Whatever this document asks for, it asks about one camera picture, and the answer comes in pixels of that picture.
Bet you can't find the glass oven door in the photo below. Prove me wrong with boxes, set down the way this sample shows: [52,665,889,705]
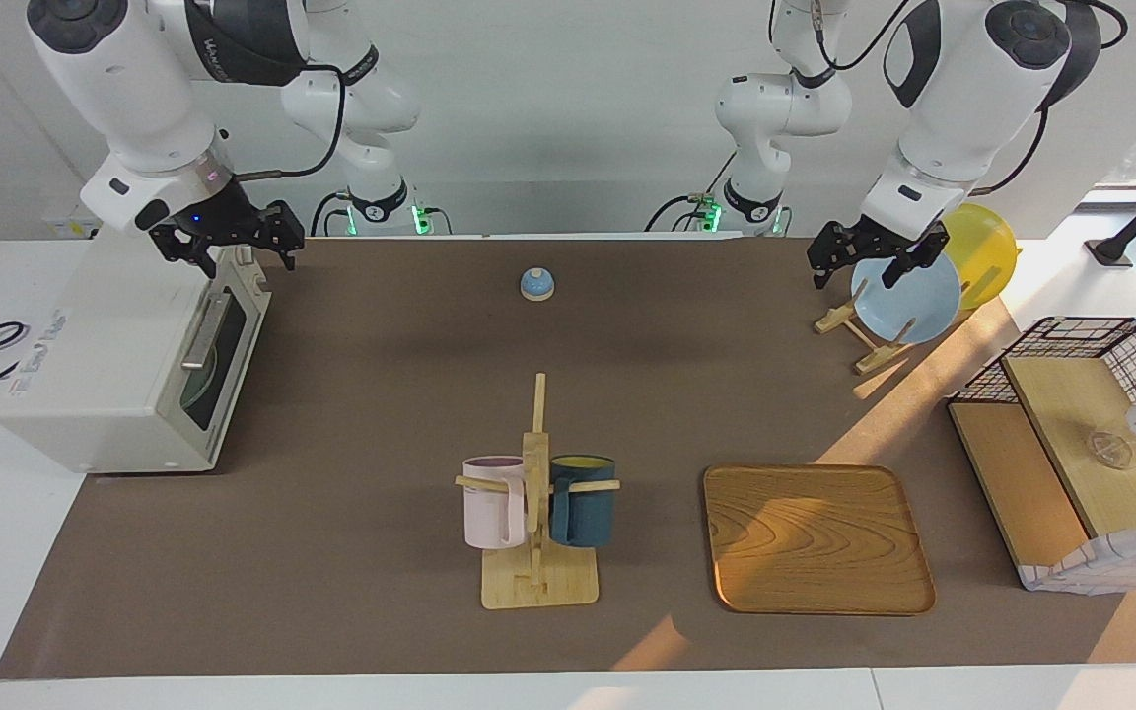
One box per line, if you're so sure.
[177,271,273,464]

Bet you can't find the white power strip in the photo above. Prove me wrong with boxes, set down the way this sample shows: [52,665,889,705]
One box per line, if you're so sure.
[43,212,101,240]

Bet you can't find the two-tier wooden shelf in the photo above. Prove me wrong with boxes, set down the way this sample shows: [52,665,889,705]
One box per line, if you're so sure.
[948,353,1136,573]

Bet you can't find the clear glass cup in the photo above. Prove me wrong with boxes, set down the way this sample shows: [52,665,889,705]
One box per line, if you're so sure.
[1086,431,1136,470]

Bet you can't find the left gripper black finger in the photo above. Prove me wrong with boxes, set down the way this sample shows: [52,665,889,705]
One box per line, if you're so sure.
[882,225,951,289]
[807,222,853,290]

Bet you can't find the white toaster oven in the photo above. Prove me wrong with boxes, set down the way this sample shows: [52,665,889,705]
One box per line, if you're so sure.
[0,219,273,474]

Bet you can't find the white brick-pattern paper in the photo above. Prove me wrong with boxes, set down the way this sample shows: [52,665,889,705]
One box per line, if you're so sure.
[1017,521,1136,595]

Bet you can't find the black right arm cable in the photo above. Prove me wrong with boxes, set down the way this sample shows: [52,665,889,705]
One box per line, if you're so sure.
[233,61,347,183]

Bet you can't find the pink mug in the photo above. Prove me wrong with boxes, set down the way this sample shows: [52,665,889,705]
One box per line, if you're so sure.
[461,456,530,550]

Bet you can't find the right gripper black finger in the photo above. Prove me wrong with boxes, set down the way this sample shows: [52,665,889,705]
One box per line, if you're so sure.
[149,227,219,279]
[267,202,306,272]

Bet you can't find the brown table mat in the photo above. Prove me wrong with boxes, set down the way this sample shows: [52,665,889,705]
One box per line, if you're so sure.
[0,237,1136,681]

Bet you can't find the pale green plate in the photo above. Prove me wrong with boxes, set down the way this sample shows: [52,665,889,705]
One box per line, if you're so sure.
[180,330,226,413]

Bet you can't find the light blue plate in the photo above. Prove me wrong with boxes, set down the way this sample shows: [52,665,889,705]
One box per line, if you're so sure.
[851,251,962,345]

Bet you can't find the wooden mug rack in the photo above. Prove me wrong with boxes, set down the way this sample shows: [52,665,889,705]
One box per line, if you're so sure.
[455,373,621,610]

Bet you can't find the wooden plate rack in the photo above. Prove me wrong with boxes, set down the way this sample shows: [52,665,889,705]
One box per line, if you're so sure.
[815,279,924,376]

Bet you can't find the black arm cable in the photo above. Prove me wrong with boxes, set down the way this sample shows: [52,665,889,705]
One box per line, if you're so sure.
[233,61,347,183]
[770,0,1131,198]

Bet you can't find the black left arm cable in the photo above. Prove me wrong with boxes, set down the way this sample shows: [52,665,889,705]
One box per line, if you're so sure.
[770,0,1131,198]

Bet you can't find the yellow plate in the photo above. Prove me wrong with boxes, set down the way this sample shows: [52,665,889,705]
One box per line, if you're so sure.
[938,202,1020,311]

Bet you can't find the dark blue mug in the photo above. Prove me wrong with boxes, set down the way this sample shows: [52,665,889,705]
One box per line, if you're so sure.
[548,455,617,549]

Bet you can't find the wooden serving tray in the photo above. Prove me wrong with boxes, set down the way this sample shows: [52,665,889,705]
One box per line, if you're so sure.
[703,463,937,616]

